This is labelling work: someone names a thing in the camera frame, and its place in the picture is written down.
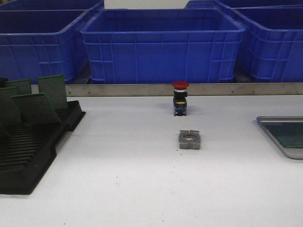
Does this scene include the blue plastic crate centre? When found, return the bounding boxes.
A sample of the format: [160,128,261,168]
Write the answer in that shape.
[81,9,244,84]

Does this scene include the green circuit board rear left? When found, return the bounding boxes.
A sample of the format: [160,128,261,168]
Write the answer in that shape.
[5,79,32,95]

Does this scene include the black slotted board rack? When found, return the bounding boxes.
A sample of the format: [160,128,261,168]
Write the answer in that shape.
[0,101,85,195]

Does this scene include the silver metal tray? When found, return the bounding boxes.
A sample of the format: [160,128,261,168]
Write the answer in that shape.
[257,116,303,160]

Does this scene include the metal table edge rail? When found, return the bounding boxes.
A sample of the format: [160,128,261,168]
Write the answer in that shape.
[65,83,303,97]

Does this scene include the blue crate back left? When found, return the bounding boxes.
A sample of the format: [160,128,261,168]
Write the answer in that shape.
[0,0,104,10]

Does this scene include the blue plastic crate left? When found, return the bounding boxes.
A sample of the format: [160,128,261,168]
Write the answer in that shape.
[0,10,92,84]

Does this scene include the blue plastic crate right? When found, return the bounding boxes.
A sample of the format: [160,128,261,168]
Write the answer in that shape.
[232,8,303,83]

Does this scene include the green circuit board back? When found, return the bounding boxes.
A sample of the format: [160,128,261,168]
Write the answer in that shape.
[38,75,68,110]

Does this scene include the grey metal clamp block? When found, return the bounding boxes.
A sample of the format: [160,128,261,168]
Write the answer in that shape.
[178,130,201,150]

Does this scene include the green circuit board far left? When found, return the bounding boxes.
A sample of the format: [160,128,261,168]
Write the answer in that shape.
[0,87,22,138]

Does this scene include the green perforated circuit board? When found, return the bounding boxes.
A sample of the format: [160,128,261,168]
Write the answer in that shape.
[266,122,303,148]

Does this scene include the blue plastic crate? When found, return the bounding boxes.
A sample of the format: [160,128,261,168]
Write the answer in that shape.
[232,8,303,83]
[0,10,92,84]
[81,9,244,84]

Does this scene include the red emergency stop button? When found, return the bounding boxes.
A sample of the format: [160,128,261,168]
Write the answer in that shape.
[172,81,189,116]

